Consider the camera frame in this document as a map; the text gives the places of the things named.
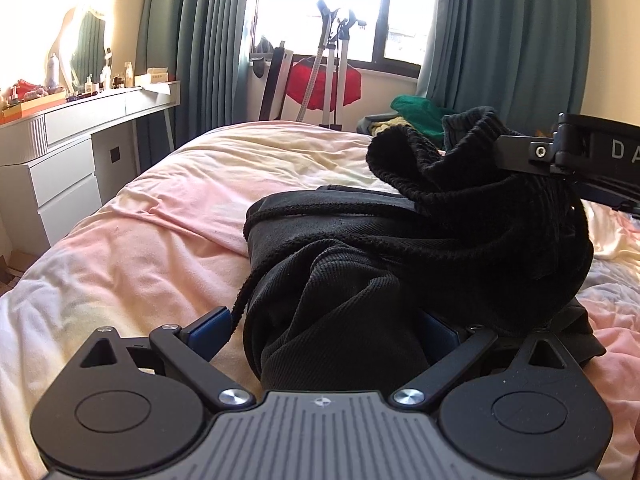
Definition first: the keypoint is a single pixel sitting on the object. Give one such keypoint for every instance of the orange tray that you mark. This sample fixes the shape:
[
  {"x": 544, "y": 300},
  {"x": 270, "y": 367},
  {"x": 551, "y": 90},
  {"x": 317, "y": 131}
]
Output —
[{"x": 30, "y": 107}]

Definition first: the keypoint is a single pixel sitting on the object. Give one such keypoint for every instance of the dark grey chair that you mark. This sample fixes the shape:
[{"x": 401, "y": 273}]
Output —
[{"x": 364, "y": 125}]

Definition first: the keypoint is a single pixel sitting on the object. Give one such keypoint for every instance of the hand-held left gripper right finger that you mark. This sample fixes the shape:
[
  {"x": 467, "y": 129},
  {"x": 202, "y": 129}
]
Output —
[{"x": 442, "y": 335}]

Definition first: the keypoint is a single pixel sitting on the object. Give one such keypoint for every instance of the pale cardboard box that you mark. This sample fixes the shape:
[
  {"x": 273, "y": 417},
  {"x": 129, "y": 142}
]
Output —
[{"x": 151, "y": 76}]

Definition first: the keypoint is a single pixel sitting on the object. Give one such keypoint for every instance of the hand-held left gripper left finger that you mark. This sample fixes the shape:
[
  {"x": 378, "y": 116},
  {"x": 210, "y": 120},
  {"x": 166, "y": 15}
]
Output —
[{"x": 210, "y": 335}]

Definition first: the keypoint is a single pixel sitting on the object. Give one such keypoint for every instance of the dark wall outlet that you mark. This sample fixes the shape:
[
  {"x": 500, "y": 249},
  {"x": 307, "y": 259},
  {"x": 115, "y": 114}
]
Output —
[{"x": 115, "y": 155}]

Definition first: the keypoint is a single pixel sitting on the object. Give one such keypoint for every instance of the small cosmetic bottle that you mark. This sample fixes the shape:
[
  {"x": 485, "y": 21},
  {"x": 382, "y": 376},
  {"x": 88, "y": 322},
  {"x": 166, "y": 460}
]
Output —
[{"x": 129, "y": 75}]

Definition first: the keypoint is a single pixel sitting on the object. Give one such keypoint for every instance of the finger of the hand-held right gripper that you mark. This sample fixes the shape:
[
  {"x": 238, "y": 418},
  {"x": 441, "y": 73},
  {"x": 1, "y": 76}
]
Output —
[
  {"x": 615, "y": 199},
  {"x": 520, "y": 155}
]

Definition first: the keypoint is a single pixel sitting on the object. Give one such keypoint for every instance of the white spray bottle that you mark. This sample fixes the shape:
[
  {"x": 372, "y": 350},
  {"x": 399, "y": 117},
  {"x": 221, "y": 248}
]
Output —
[{"x": 52, "y": 72}]

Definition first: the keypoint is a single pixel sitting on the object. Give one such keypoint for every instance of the garment steamer stand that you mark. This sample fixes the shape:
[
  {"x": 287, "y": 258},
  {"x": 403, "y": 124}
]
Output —
[{"x": 332, "y": 85}]

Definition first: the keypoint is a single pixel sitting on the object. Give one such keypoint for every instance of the yellow garment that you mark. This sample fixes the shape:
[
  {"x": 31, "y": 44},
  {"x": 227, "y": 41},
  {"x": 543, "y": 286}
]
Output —
[{"x": 387, "y": 125}]

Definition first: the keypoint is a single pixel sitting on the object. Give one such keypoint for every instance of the teal curtain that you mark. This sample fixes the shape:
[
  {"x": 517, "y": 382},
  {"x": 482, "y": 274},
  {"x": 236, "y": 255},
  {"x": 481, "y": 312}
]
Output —
[
  {"x": 510, "y": 35},
  {"x": 210, "y": 50}
]

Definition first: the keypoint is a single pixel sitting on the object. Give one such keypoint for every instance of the black knit sweater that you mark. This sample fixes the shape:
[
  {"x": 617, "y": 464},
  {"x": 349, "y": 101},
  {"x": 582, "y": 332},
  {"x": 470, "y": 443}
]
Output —
[{"x": 475, "y": 220}]

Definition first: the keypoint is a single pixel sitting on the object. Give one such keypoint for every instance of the wavy vanity mirror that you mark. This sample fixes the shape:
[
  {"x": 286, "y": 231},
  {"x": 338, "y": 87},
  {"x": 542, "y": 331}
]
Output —
[{"x": 87, "y": 45}]

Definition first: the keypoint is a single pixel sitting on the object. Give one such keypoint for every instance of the white black upright board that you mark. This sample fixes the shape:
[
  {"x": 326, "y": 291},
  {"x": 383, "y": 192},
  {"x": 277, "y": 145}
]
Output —
[{"x": 277, "y": 85}]

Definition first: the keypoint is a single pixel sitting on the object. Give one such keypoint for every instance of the green garment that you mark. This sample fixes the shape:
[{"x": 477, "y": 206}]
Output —
[{"x": 420, "y": 112}]

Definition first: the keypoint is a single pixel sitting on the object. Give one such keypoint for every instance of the red cloth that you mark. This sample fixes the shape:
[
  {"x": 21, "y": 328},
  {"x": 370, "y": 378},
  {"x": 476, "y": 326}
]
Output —
[{"x": 30, "y": 86}]

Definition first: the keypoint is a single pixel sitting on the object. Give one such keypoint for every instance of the bed with pink sheet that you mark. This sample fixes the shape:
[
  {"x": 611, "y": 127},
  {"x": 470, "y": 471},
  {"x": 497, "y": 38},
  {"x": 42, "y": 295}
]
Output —
[{"x": 165, "y": 210}]

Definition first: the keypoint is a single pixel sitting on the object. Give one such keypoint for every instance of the black pants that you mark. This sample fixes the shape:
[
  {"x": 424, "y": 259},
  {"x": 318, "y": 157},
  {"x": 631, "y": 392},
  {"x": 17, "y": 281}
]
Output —
[{"x": 325, "y": 310}]

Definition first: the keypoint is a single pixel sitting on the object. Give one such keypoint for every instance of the red hanging garment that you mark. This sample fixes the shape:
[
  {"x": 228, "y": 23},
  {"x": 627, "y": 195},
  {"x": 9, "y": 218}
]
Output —
[{"x": 350, "y": 85}]

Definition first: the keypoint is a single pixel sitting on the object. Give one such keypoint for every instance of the white dressing table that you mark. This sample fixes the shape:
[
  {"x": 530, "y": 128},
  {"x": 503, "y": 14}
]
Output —
[{"x": 65, "y": 170}]

